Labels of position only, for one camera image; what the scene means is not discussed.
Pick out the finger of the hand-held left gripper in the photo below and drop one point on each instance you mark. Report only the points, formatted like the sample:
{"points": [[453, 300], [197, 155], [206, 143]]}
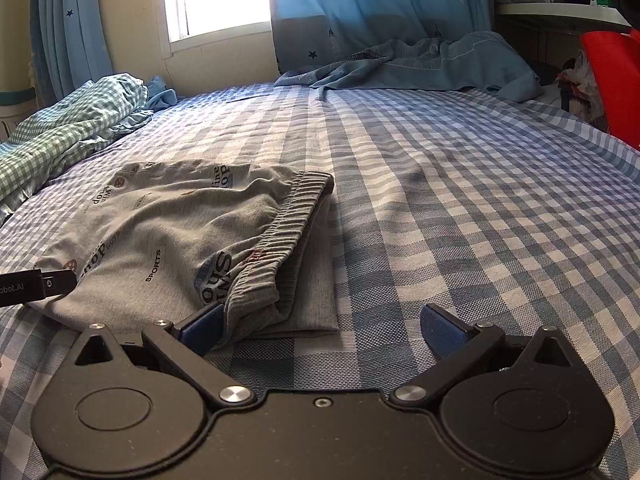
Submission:
{"points": [[59, 282]]}

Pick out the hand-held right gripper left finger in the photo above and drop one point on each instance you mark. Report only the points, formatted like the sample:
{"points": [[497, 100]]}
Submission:
{"points": [[204, 329]]}

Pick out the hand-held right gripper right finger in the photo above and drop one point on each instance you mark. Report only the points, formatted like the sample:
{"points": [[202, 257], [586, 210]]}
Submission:
{"points": [[441, 332]]}

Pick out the grey printed pants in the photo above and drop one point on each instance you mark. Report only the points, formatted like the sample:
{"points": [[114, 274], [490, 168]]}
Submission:
{"points": [[175, 235]]}

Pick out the blue checkered bed sheet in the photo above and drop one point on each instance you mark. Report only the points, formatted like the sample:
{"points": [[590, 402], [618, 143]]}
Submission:
{"points": [[450, 210]]}

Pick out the green checked quilt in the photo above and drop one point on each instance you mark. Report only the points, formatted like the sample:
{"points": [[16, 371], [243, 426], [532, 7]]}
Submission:
{"points": [[65, 125]]}

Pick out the small blue cloth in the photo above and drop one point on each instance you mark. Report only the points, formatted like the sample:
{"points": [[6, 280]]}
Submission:
{"points": [[161, 94]]}

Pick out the blue star curtain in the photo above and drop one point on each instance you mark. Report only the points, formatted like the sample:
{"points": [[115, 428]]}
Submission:
{"points": [[350, 0], [70, 25]]}

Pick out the blue blanket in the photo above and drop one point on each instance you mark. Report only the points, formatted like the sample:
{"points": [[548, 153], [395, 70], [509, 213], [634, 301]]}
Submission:
{"points": [[450, 65]]}

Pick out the plastic bag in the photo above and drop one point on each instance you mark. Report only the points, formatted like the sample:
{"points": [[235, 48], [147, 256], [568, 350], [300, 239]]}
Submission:
{"points": [[580, 85]]}

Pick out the window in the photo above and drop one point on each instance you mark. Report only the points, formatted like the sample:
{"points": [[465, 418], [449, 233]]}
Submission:
{"points": [[215, 0]]}

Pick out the small green item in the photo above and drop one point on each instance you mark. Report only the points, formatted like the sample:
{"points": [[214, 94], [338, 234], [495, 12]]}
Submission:
{"points": [[600, 1]]}

